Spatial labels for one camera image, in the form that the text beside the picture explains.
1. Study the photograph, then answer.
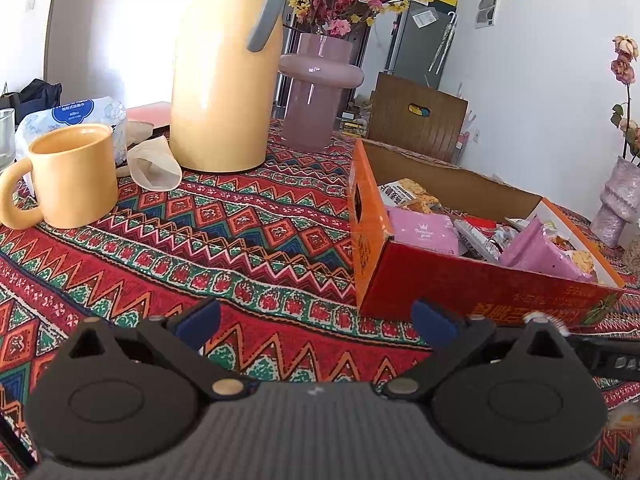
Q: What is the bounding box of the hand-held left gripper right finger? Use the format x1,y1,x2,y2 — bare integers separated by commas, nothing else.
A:
382,299,568,402

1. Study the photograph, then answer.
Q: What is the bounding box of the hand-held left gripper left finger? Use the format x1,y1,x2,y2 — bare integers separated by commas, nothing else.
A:
64,299,251,402

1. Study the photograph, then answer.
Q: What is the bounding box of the orange cardboard box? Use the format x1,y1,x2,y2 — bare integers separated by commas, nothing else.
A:
347,137,626,333

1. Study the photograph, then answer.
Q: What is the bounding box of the red white snack packet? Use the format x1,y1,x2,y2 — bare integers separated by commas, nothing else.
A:
452,217,506,263

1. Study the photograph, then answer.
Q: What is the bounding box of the oat cookie snack packet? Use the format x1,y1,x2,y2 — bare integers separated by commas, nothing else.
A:
377,178,441,212

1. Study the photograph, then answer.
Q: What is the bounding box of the white yellow snack packet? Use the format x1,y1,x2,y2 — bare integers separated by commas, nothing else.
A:
607,402,640,433

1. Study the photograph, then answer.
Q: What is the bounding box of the pink crown print packet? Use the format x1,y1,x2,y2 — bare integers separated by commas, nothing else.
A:
387,207,461,256

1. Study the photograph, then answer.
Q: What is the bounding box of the small brown cracker packet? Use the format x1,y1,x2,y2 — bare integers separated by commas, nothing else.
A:
570,250,597,275

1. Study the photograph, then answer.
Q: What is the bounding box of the plain pink snack packet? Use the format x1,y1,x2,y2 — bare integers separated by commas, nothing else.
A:
499,217,596,282

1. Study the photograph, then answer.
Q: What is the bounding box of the cream paper cone cup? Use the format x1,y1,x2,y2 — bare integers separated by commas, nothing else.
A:
126,137,183,192

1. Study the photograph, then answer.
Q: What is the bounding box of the textured pink vase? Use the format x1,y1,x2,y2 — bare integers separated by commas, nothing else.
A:
590,156,640,247

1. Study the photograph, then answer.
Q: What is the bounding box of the yellow mug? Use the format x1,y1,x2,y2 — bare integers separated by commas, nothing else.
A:
0,122,120,231

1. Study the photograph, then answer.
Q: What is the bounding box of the wooden chair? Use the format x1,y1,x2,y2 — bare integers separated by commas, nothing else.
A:
367,72,469,163

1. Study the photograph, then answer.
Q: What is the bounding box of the storage rack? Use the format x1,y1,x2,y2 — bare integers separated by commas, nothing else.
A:
342,105,373,136

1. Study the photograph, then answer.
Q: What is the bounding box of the yellow thermos jug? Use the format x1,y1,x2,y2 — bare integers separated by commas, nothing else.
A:
170,0,291,173

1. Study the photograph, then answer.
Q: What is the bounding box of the blue white tissue pack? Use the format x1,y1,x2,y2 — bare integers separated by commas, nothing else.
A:
15,96,128,166

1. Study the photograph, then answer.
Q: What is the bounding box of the smooth pink vase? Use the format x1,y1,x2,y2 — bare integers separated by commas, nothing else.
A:
277,33,365,152

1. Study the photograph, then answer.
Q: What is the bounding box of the clear drinking glass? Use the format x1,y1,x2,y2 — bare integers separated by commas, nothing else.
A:
0,108,17,173

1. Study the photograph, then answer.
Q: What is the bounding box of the dark bag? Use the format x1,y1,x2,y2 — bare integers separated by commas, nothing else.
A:
0,79,63,116

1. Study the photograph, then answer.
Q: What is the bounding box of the grey refrigerator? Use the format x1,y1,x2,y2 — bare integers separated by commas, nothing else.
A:
385,0,458,90

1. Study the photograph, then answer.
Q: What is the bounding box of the folded umbrella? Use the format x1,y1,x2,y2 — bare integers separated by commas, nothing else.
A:
430,10,458,73

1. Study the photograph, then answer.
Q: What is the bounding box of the white wall panel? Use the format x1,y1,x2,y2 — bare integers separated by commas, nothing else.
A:
474,0,501,28

